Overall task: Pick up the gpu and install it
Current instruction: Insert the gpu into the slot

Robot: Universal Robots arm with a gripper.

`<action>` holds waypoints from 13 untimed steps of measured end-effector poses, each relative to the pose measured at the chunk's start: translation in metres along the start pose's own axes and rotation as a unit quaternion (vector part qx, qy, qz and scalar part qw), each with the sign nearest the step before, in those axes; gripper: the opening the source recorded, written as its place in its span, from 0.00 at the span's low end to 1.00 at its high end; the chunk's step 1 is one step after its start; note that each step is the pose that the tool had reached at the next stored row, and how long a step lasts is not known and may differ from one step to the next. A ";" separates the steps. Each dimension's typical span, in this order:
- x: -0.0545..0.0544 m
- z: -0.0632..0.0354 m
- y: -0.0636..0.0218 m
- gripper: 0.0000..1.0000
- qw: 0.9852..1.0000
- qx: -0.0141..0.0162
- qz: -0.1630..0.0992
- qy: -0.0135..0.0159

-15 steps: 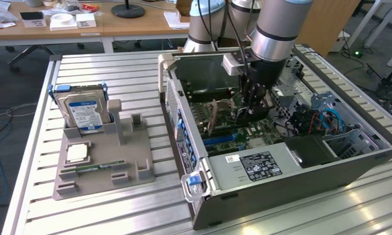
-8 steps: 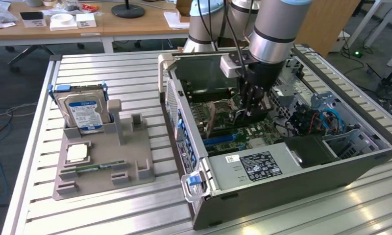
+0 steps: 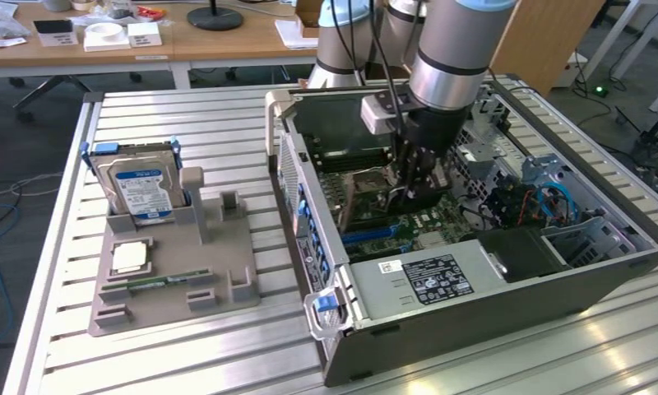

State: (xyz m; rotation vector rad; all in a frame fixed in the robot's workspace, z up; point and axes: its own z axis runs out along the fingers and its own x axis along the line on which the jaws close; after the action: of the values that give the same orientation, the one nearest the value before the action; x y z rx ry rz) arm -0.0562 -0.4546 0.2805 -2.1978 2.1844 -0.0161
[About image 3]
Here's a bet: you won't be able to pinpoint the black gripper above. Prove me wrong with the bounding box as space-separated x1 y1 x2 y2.
392 107 468 202

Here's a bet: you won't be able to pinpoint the graphics card with fan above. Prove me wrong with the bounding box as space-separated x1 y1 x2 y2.
339 168 449 234

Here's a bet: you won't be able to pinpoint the silver perforated drive cage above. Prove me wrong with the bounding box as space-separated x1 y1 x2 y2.
452 96 533 231

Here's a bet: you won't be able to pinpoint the black RAM slot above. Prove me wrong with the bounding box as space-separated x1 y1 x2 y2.
321 163 392 174

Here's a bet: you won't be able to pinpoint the green motherboard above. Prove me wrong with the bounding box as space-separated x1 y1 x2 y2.
307 143 489 264

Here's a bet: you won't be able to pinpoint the blue expansion slot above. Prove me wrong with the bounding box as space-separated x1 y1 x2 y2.
340 226 403 244

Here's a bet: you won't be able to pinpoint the white box red dot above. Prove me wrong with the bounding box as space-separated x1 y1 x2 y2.
557 51 589 90

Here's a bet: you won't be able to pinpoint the wooden cabinet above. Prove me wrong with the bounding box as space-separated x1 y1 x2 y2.
488 0 608 95

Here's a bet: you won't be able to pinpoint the white paper stack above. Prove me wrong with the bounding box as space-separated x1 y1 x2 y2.
273 18 320 50

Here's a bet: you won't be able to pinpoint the brown cardboard box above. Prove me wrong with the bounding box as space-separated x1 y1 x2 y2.
295 0 327 30

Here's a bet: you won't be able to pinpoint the silver disk bay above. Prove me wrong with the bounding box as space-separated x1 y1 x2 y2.
540 216 637 268

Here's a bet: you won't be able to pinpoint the grey power supply unit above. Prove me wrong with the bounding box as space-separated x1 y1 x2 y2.
351 240 507 322

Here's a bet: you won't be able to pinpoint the black equipment stand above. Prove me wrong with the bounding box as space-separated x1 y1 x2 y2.
613 105 658 186

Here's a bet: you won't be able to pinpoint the black lamp base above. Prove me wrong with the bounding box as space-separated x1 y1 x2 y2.
185 0 245 30

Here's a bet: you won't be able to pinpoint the grey open PC case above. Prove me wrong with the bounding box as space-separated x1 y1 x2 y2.
265 80 658 388

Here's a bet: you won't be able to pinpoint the hard disk blue carrier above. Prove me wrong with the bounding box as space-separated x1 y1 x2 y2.
79 139 191 227

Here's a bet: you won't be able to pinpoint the white cube box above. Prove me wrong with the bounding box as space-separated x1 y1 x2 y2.
127 22 161 48

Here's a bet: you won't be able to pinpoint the flat white box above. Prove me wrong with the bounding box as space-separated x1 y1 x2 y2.
83 35 133 53

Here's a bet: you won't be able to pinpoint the green RAM stick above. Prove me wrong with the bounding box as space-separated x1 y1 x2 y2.
125 276 193 292

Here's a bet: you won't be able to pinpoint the silver CPU chip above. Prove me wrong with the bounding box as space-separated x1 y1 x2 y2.
112 244 149 275

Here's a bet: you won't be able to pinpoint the clear bag dark parts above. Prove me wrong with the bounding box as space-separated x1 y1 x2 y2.
96 0 140 21

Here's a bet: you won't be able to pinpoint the white tape roll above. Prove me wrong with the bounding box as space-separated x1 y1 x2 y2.
85 22 123 42

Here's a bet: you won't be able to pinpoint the grey parts rack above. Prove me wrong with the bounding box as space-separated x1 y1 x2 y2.
87 166 264 341

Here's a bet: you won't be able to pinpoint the dark office chair base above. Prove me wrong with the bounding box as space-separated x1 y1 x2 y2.
8 73 144 123

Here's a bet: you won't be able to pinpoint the black and white box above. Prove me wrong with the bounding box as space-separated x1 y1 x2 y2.
32 19 79 47

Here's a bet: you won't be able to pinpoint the clear plastic bag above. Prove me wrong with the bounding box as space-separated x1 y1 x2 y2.
0 2 32 39

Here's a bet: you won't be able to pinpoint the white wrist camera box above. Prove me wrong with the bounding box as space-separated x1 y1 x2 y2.
360 93 413 135

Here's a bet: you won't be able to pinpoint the silver drive bracket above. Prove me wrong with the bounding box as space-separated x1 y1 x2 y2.
520 154 572 188

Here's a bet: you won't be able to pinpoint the black cable bundle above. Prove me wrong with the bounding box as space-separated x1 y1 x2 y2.
485 184 544 230

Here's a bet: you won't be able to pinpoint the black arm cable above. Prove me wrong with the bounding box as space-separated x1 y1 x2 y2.
328 0 419 137

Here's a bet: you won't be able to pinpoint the light blue wire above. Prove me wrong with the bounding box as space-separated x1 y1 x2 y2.
540 180 583 225

